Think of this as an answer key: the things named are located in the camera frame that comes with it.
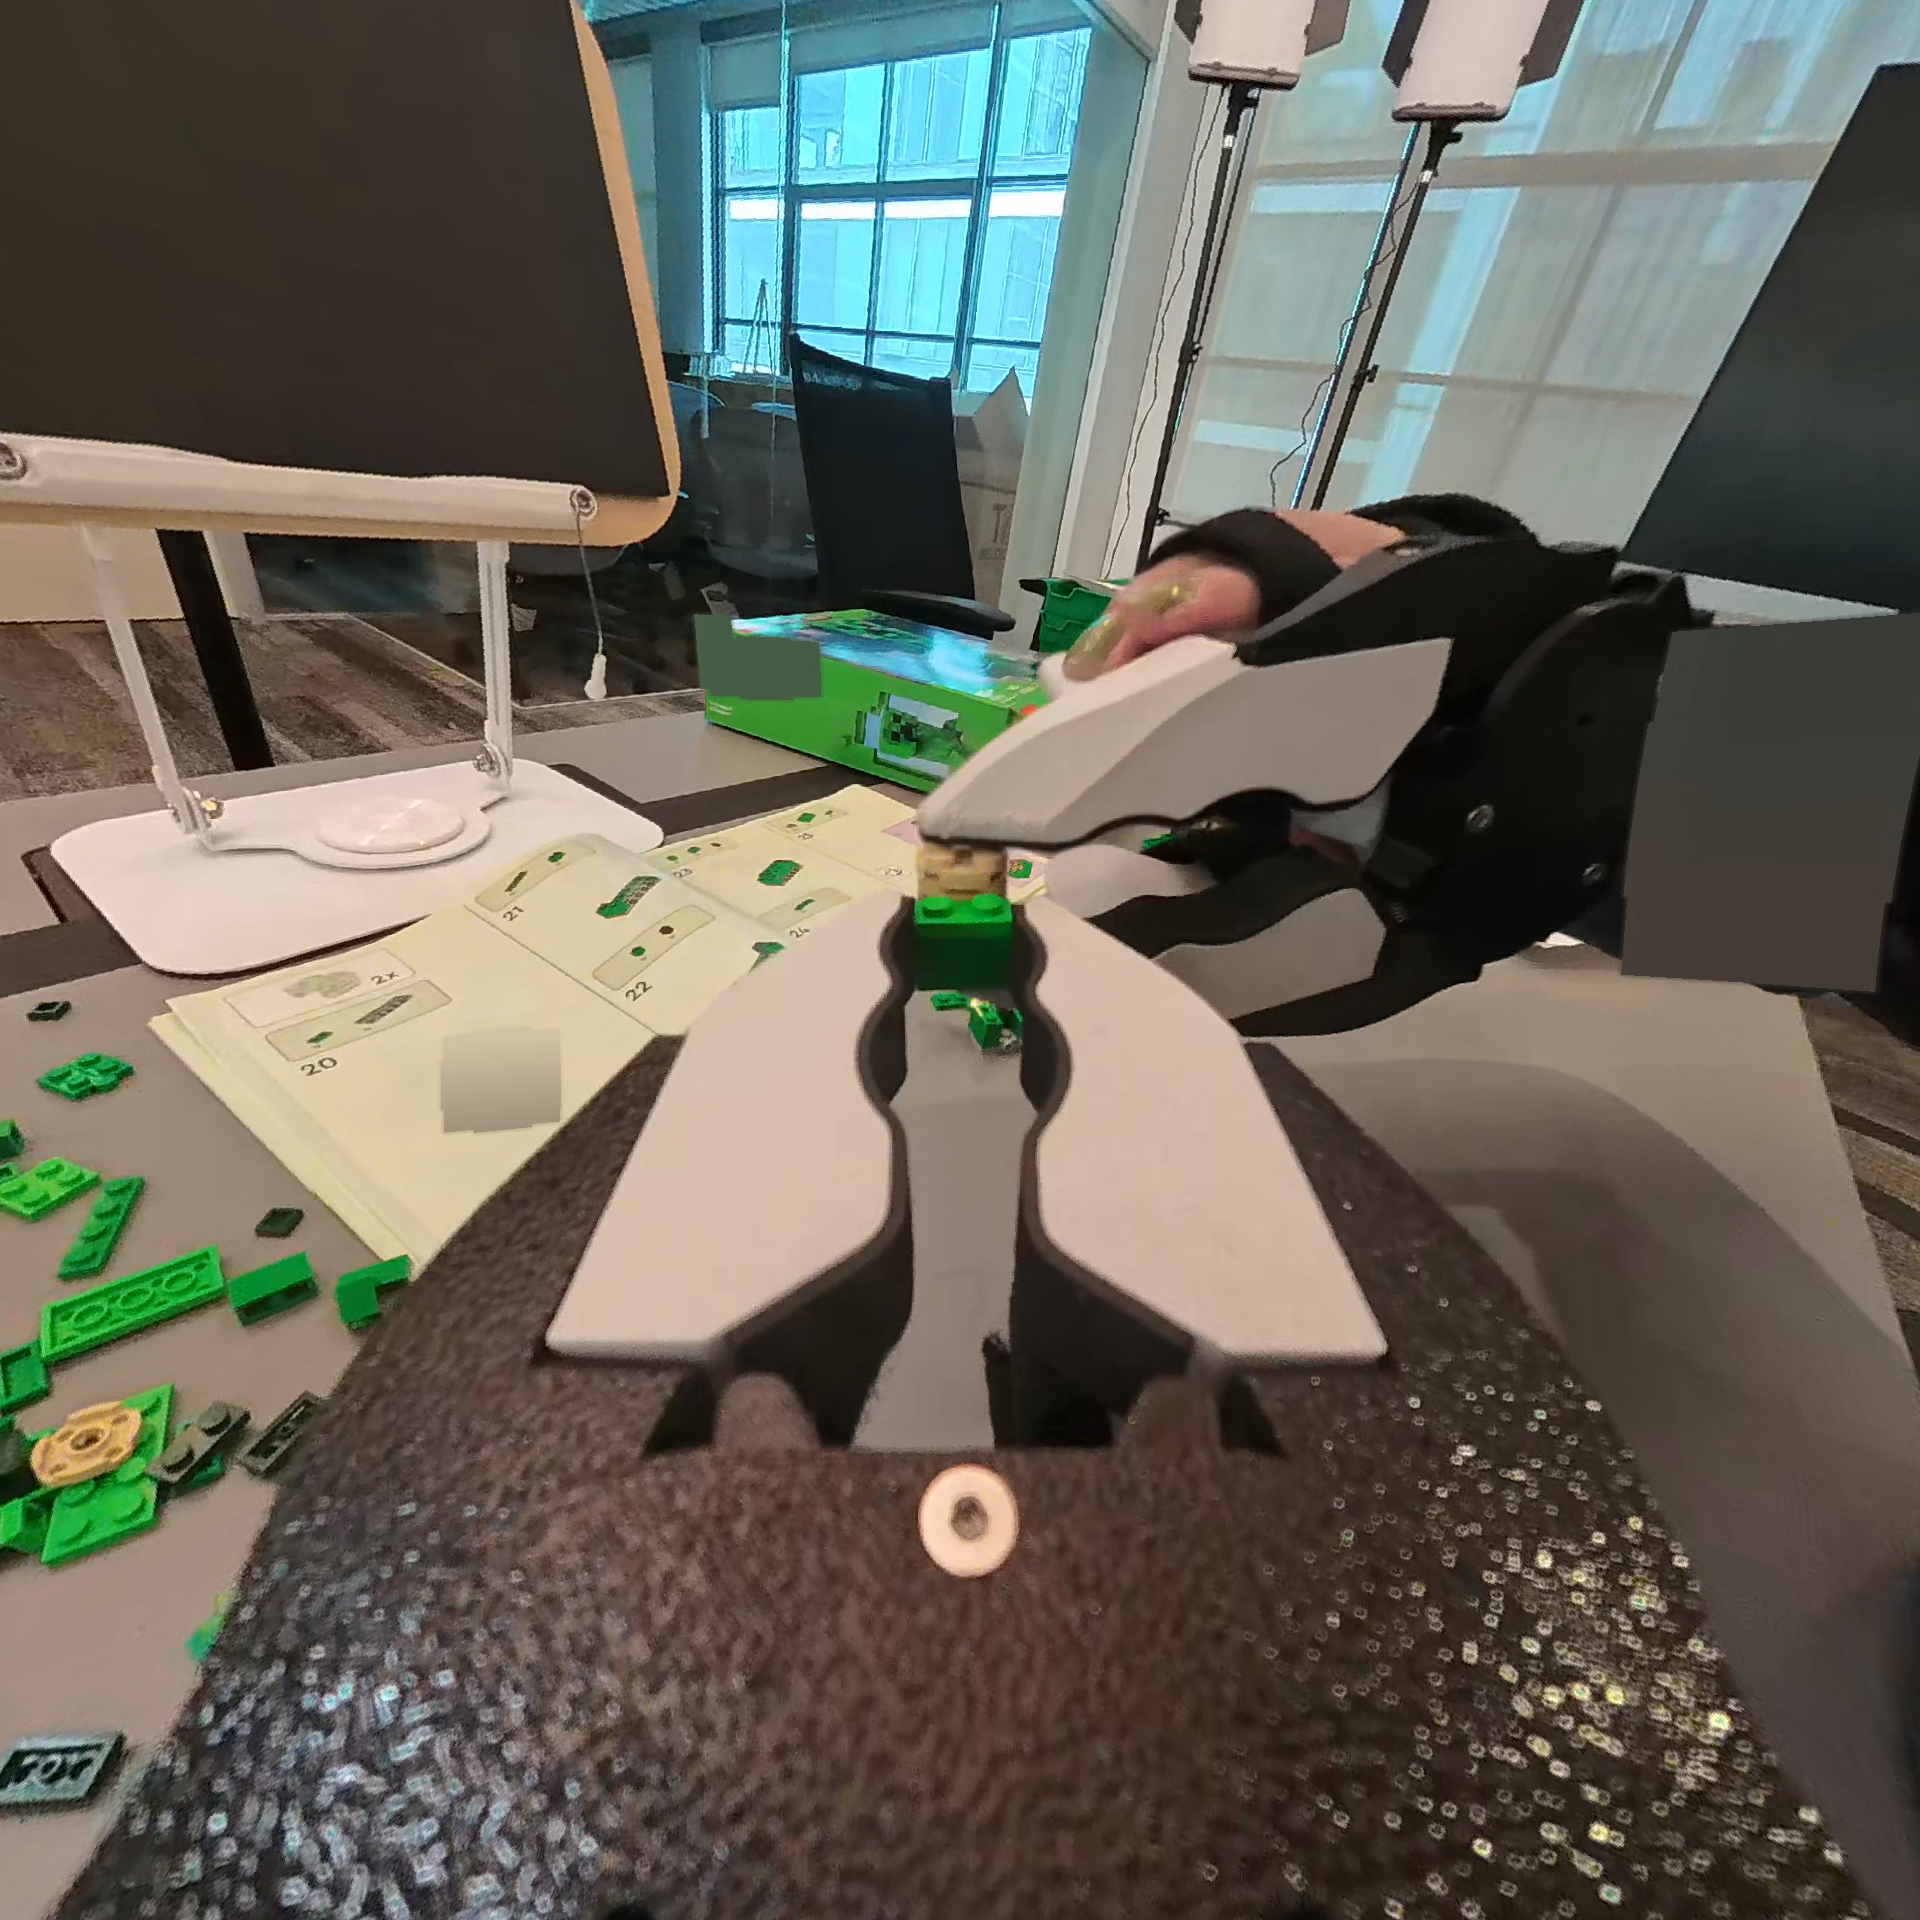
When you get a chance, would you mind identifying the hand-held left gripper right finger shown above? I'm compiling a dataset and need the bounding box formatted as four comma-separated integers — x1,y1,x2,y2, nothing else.
1016,902,1391,1369

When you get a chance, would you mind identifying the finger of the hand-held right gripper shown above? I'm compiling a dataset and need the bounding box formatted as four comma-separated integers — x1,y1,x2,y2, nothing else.
913,632,1461,860
1047,839,1394,1039

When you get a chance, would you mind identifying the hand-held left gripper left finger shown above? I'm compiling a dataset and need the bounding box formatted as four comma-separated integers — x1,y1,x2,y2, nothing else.
543,895,920,1369

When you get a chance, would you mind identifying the green toy brick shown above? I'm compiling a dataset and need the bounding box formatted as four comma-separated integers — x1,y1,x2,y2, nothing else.
911,889,1021,992

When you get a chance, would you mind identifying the person's right hand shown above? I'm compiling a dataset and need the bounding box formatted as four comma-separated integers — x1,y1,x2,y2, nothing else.
1047,491,1535,694

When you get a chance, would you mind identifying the green plastic crate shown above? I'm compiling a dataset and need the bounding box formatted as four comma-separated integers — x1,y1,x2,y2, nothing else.
1018,574,1150,647

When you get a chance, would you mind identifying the pale instruction booklet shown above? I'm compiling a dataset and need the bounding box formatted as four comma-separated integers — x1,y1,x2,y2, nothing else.
150,783,1050,1261

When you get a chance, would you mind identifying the green toy set box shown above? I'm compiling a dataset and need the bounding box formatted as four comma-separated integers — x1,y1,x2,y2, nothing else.
702,608,1056,797

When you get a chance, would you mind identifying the white cardboard box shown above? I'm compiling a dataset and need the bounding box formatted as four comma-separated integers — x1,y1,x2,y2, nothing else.
953,368,1037,559

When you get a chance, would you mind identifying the black office chair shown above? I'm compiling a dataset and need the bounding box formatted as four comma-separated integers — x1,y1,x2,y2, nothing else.
786,334,1016,636

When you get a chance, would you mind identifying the black monitor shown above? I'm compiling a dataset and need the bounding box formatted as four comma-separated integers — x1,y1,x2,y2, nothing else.
1621,59,1920,620

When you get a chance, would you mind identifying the pile of green bricks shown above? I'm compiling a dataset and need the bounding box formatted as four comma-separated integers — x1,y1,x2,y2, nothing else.
0,989,413,1576

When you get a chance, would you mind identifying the black light stand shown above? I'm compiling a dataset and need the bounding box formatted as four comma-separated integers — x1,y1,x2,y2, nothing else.
1294,0,1585,515
1136,0,1352,571

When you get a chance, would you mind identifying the black metal table leg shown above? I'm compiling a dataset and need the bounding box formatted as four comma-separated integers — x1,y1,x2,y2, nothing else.
152,527,276,774

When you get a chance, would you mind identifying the dark printed tile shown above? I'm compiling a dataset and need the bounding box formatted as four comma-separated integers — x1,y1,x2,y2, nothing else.
0,1733,125,1812

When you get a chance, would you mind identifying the white stand with black panel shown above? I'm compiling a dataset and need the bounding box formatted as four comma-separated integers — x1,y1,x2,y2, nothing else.
0,0,684,976

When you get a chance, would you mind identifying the thin cord with white toggle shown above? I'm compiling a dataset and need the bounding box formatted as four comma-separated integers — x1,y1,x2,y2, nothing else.
573,496,612,702

